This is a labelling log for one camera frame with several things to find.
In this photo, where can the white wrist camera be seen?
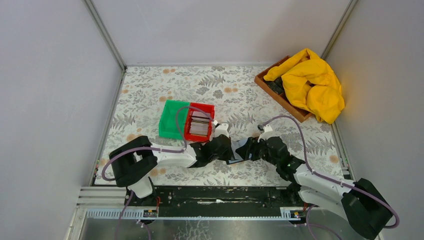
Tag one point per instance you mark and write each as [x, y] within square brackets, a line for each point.
[220, 129]
[265, 132]

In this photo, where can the red plastic bin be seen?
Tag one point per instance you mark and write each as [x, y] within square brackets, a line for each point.
[205, 108]

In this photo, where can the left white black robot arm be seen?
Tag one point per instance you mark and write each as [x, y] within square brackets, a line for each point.
[132, 162]

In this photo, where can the brown wooden tray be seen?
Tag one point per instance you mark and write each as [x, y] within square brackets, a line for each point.
[299, 114]

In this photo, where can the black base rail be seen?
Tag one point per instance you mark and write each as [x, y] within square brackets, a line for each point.
[221, 202]

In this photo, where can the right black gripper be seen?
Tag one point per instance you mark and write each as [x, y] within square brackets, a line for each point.
[255, 144]

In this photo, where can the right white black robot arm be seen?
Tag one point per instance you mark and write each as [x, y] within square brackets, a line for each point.
[357, 202]

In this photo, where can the yellow cloth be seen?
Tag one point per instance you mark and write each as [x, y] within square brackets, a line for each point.
[310, 84]

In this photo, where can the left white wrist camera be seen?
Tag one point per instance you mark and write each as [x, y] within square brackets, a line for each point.
[220, 129]

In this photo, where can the black leather card holder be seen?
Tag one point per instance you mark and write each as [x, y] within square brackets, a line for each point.
[240, 151]

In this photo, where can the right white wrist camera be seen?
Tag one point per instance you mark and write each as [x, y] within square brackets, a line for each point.
[265, 132]

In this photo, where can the green plastic bin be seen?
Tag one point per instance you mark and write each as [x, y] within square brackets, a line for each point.
[167, 127]

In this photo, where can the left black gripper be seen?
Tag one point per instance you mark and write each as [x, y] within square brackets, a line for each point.
[228, 155]

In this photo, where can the clear card stack in bin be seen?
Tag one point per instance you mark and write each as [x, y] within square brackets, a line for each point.
[199, 123]

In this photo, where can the floral table mat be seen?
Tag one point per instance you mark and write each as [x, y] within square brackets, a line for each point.
[237, 100]

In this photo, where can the dark items in tray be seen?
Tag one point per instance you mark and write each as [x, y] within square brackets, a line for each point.
[276, 86]

